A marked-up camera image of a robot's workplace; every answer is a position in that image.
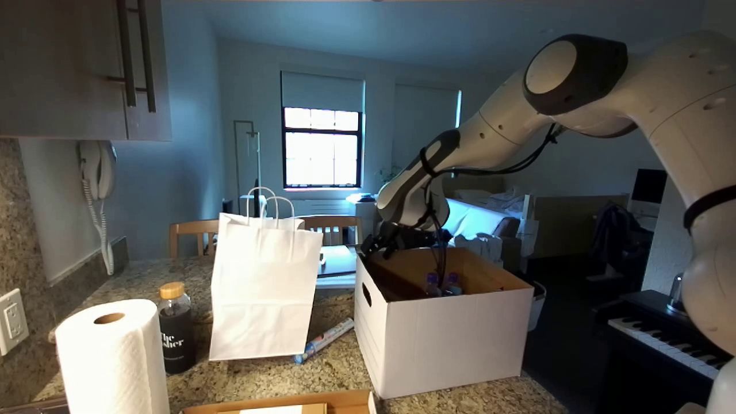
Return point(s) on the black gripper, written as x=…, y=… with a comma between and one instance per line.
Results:
x=389, y=238

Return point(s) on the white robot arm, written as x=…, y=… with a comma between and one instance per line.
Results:
x=679, y=95

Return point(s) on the white cardboard storage box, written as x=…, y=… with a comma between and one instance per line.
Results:
x=415, y=344

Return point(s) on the bright window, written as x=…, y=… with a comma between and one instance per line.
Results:
x=323, y=148

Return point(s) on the white paper bag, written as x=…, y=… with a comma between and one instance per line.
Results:
x=263, y=287

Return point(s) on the shallow cardboard tray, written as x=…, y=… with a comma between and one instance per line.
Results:
x=307, y=403

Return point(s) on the wooden chair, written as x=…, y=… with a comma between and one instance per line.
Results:
x=202, y=233

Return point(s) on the dark glass jar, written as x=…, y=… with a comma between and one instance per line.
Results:
x=176, y=326

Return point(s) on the black keyboard piano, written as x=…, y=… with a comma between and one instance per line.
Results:
x=658, y=360

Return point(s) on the white paper towel roll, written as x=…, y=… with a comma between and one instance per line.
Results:
x=112, y=360

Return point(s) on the wooden upper cabinet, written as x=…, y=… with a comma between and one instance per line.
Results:
x=84, y=69

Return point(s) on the white wall phone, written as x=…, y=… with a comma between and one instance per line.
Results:
x=94, y=164

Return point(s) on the wall light switch plate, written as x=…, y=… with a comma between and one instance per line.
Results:
x=12, y=319

